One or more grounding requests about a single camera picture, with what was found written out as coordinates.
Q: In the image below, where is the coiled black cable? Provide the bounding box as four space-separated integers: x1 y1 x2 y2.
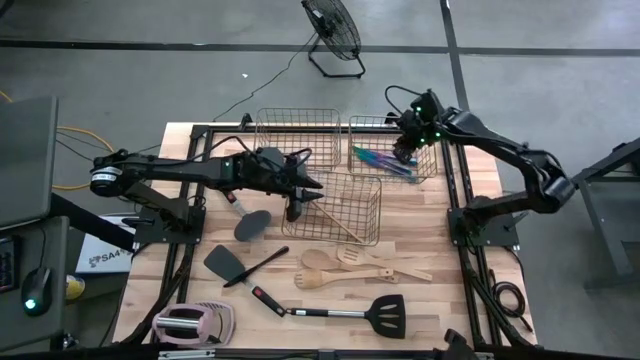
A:
487 267 535 334

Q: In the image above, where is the white printed box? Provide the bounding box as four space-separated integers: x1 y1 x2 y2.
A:
74 214 136 275

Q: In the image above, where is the pink frame steel roller tool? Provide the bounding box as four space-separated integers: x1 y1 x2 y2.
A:
151 302 216 346

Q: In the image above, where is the black computer mouse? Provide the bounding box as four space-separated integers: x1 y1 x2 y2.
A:
20 267 53 318

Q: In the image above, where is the wooden spork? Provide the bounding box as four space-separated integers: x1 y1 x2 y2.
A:
293 267 395 291

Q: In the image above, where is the black oval spoon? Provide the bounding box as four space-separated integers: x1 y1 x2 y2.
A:
223 189 274 243

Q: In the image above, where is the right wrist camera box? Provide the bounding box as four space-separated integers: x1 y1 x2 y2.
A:
398 112 420 135

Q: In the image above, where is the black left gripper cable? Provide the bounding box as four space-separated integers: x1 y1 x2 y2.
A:
198 134 259 169

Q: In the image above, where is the pink ribbed plastic tray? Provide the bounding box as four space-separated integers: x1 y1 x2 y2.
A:
199 301 236 347

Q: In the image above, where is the black fan cable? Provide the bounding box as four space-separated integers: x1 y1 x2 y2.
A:
211 32 319 123

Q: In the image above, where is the black aluminium table frame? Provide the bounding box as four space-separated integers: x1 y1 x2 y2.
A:
117 123 536 350

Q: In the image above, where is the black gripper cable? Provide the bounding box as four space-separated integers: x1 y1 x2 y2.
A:
383 84 419 119
198 134 259 169

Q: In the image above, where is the slotted wooden spatula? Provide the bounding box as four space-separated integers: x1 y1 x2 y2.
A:
336 243 434 283

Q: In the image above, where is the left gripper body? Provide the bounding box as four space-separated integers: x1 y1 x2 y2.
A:
257 146 301 197

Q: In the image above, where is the aluminium bracket rail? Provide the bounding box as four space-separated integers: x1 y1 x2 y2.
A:
157 348 496 360

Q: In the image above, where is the black solid spatula red mark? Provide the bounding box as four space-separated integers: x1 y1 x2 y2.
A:
202 243 288 319

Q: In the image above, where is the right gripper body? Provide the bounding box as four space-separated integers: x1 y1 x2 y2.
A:
407 89 446 150

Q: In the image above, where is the black floor fan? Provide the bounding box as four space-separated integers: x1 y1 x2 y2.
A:
300 0 367 80

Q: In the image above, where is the grey flat panel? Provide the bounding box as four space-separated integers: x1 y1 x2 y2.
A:
0 96 60 232

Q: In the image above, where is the yellow extension cord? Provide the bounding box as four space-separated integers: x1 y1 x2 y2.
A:
0 89 116 192

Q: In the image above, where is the dark side desk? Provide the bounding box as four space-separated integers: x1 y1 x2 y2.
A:
0 215 71 354

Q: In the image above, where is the gold wire basket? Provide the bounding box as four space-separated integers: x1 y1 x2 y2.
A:
253 106 343 174
346 114 439 185
280 169 384 247

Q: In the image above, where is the plain wooden spatula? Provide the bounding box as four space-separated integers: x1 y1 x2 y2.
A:
312 199 366 245

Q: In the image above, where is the yellow round object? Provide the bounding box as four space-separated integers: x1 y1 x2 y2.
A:
65 274 86 301

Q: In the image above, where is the black slotted spatula steel handle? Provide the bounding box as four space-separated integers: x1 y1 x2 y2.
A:
286 293 408 340

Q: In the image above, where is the black metal stand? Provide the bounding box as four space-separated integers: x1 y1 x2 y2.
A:
552 137 640 294
48 193 139 254

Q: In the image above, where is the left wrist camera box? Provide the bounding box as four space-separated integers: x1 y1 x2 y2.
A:
259 146 286 166

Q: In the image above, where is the black keyboard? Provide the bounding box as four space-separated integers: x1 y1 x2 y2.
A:
0 234 21 295

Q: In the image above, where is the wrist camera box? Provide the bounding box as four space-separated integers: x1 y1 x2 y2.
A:
259 146 286 166
398 112 420 135

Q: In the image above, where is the wooden spoon with label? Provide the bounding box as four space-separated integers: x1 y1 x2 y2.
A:
299 248 401 285

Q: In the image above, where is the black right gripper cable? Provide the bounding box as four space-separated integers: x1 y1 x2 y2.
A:
383 84 419 119

